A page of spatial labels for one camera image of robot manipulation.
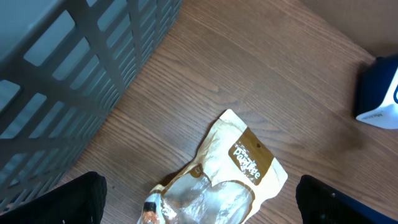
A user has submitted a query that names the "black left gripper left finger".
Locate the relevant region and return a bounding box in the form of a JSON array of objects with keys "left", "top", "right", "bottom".
[{"left": 1, "top": 171, "right": 107, "bottom": 224}]

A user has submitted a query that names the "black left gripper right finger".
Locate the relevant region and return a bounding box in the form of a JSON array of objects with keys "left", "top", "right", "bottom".
[{"left": 295, "top": 175, "right": 397, "bottom": 224}]

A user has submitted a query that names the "beige brown snack packet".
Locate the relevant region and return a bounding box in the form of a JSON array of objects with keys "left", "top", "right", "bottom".
[{"left": 138, "top": 109, "right": 288, "bottom": 223}]

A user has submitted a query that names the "white barcode scanner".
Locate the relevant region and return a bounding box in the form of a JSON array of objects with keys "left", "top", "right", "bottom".
[{"left": 354, "top": 54, "right": 397, "bottom": 129}]

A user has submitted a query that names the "grey plastic shopping basket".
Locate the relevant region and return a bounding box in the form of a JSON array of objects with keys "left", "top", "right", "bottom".
[{"left": 1, "top": 0, "right": 182, "bottom": 213}]

